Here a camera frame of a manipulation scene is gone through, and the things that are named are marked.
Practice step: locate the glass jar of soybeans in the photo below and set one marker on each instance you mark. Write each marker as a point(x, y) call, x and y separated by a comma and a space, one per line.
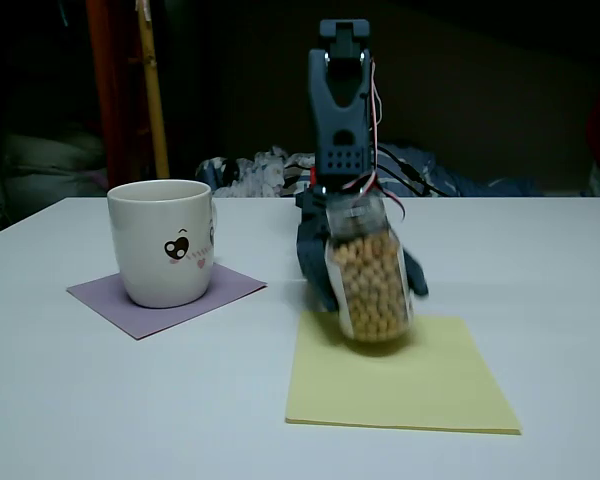
point(370, 290)

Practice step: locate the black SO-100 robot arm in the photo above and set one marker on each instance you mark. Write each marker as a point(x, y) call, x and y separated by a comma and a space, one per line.
point(340, 125)

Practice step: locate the red clamp part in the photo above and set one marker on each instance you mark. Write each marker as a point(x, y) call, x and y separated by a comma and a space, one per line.
point(313, 176)

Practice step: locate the purple square paper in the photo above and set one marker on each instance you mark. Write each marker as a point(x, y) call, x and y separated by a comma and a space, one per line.
point(230, 285)

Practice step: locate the patterned blue white blanket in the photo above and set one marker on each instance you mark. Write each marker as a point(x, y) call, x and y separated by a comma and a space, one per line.
point(250, 175)

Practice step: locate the yellow square paper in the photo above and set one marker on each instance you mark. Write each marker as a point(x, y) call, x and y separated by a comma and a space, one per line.
point(405, 395)

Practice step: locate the white mug with cartoon face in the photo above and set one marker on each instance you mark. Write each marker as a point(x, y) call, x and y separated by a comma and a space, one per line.
point(150, 250)

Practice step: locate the yellow bamboo pole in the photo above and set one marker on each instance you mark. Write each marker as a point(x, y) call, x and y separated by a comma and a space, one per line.
point(155, 100)

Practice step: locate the pale pillow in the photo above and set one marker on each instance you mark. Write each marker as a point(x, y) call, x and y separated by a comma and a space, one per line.
point(50, 160)

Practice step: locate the red wooden post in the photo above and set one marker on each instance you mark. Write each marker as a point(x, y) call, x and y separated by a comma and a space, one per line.
point(110, 100)

